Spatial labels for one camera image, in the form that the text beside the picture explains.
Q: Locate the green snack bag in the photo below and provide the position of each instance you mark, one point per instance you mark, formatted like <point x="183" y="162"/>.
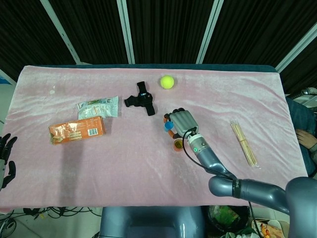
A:
<point x="227" y="218"/>

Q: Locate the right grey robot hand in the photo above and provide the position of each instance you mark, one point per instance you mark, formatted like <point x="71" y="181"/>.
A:
<point x="184" y="122"/>

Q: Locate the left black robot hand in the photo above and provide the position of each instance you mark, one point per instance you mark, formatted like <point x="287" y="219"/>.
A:
<point x="6" y="146"/>

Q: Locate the orange plastic cup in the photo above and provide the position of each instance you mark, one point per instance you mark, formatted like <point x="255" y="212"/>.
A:
<point x="177" y="149"/>

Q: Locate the seated person in jeans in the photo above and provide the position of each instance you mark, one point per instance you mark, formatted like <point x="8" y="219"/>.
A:
<point x="302" y="119"/>

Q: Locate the yellow plastic cup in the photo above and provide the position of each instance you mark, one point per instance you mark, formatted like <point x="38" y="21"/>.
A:
<point x="178" y="144"/>

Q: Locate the pink velvet table cloth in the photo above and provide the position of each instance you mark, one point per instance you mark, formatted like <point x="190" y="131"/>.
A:
<point x="123" y="161"/>

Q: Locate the grey robot torso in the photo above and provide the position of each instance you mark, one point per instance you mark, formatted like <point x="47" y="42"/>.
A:
<point x="151" y="223"/>

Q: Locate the light blue plastic cup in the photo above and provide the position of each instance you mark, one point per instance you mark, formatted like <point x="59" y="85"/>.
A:
<point x="169" y="126"/>

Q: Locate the white blue board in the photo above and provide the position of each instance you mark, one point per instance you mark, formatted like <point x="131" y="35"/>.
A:
<point x="3" y="79"/>

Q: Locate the double white frame post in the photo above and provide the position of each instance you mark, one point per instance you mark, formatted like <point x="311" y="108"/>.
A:
<point x="126" y="32"/>

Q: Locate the yellow tennis ball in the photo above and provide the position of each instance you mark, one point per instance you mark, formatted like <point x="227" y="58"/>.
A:
<point x="167" y="82"/>

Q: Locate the orange snack box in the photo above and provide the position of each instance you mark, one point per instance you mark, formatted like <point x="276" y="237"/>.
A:
<point x="76" y="130"/>

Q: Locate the bamboo skewers pack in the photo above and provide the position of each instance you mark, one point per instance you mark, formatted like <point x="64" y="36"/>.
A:
<point x="244" y="142"/>

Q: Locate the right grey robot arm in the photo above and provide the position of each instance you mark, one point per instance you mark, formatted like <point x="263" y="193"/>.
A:
<point x="260" y="192"/>

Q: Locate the white snack bag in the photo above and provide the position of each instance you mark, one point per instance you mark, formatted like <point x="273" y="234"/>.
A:
<point x="99" y="107"/>

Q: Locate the slanted white frame post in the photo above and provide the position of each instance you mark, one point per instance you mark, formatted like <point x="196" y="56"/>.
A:
<point x="64" y="37"/>

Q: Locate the colourful printed bag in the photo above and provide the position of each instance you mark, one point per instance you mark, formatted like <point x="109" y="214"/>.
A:
<point x="268" y="229"/>

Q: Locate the white corner frame post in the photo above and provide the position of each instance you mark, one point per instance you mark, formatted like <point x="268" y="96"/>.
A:
<point x="297" y="47"/>

